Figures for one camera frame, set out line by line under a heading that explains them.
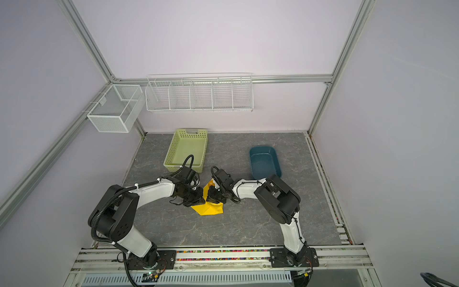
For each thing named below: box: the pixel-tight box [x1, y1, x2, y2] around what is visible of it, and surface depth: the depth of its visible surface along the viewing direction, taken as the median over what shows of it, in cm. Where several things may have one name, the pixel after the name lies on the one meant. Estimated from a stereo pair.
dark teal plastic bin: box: [249, 145, 283, 180], surface depth 108 cm
